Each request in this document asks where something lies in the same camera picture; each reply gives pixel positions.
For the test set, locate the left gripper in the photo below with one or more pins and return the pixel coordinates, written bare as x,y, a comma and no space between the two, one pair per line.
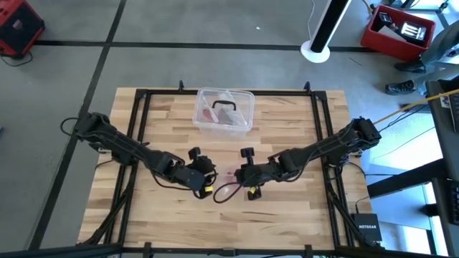
190,178

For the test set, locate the small black device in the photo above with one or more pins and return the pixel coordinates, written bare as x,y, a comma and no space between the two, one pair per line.
384,18

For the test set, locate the red bandage roll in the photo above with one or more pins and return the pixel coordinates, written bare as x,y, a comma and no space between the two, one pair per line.
208,115

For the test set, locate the black Netgear network switch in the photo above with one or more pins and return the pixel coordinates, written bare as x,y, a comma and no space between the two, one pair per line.
366,227

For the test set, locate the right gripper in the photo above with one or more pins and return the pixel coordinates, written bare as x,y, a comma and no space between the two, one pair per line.
249,176

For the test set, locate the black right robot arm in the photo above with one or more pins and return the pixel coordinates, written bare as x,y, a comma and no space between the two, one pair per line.
322,147

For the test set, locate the black desk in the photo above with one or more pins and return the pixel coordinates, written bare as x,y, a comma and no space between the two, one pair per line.
444,143

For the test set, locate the person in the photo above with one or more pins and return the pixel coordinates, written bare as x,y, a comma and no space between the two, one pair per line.
441,46

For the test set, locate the red plastic crate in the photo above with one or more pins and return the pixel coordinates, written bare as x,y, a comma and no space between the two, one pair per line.
387,44

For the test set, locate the clear plastic storage box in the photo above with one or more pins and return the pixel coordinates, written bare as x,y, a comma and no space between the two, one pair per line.
222,132

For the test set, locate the person's black shoe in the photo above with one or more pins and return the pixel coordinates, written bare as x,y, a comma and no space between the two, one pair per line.
399,87
410,67

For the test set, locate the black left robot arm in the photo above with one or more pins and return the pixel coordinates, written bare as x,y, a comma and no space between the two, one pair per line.
129,145

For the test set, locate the black desk crossbar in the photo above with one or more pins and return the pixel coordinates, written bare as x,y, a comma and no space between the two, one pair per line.
401,179

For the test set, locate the silver toaster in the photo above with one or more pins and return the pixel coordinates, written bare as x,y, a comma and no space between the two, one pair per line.
412,32

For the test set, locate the black pole with white base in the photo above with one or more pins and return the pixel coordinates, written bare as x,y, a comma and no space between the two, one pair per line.
315,53

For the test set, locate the clear plastic bag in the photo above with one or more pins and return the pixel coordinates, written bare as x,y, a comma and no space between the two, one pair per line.
226,190

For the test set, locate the grey bandage roll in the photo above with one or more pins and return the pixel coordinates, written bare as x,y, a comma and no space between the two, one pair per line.
226,116

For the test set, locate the black keyboard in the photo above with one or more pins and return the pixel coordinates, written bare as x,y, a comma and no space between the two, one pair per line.
454,202

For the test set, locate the red and black case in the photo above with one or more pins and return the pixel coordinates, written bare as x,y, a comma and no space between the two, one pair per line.
18,25

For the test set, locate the black metal table frame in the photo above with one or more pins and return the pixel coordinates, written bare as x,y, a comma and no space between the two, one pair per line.
165,92

